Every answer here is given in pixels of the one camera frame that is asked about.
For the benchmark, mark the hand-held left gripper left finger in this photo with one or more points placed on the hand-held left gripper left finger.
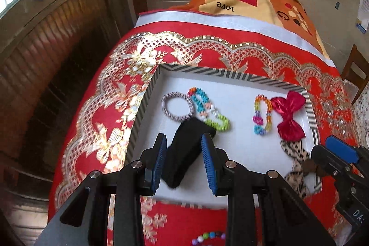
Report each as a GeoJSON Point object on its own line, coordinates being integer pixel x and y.
{"type": "Point", "coordinates": [158, 161]}

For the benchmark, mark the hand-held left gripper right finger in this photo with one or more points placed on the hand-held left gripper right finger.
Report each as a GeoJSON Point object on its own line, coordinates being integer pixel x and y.
{"type": "Point", "coordinates": [210, 162]}

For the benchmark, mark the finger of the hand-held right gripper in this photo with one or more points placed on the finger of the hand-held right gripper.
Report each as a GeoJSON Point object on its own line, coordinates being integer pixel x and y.
{"type": "Point", "coordinates": [343, 146]}
{"type": "Point", "coordinates": [328, 161]}

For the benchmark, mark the leopard print bow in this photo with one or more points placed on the leopard print bow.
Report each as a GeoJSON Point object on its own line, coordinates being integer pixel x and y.
{"type": "Point", "coordinates": [299, 153]}

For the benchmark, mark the striped cardboard box tray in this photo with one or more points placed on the striped cardboard box tray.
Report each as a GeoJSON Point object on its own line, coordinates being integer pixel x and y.
{"type": "Point", "coordinates": [236, 142]}

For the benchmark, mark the red satin bow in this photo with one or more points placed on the red satin bow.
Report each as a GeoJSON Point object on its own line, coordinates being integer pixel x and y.
{"type": "Point", "coordinates": [289, 122]}

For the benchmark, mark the white patterned cloth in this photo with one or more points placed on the white patterned cloth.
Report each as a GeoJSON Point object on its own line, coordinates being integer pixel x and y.
{"type": "Point", "coordinates": [361, 110]}

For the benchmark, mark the wooden chair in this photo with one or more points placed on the wooden chair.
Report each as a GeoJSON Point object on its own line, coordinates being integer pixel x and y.
{"type": "Point", "coordinates": [354, 61]}

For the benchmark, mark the red floral tablecloth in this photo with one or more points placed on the red floral tablecloth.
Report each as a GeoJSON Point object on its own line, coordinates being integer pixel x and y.
{"type": "Point", "coordinates": [201, 53]}

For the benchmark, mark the wooden louvered door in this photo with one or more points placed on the wooden louvered door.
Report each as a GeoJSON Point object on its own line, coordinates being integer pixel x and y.
{"type": "Point", "coordinates": [57, 61]}

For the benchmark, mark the orange printed blanket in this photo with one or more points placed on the orange printed blanket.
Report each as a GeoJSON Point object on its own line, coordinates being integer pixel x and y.
{"type": "Point", "coordinates": [259, 4]}

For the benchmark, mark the wall calendar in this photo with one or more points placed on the wall calendar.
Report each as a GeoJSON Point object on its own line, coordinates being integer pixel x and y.
{"type": "Point", "coordinates": [363, 9]}

